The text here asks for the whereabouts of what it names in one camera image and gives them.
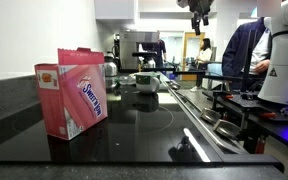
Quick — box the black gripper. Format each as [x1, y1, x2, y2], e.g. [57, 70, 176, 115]
[176, 0, 216, 36]

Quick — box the white ceramic mug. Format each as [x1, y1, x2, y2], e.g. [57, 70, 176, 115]
[135, 72, 161, 95]

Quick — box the black glass cooktop stove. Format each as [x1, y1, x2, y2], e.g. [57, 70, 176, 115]
[0, 74, 285, 173]

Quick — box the yellow door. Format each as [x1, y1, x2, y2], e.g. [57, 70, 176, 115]
[182, 31, 206, 81]

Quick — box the person in white shirt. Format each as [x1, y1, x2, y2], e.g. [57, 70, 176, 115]
[189, 37, 214, 93]

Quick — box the person in navy jacket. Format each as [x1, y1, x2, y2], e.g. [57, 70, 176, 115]
[221, 16, 274, 91]

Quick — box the light blue chair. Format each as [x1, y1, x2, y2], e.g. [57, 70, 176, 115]
[206, 61, 225, 91]

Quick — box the person in dark clothes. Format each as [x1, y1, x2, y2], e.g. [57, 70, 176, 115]
[152, 30, 168, 70]

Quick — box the stainless steel coffee machine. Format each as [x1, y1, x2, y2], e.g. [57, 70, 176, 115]
[118, 30, 160, 71]

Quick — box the stainless steel kettle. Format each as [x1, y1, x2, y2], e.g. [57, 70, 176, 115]
[103, 51, 119, 78]

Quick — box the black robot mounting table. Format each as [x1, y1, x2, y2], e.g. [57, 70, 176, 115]
[202, 74, 288, 155]

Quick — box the pink Sweet'N Low box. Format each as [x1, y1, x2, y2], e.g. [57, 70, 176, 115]
[34, 47, 109, 141]

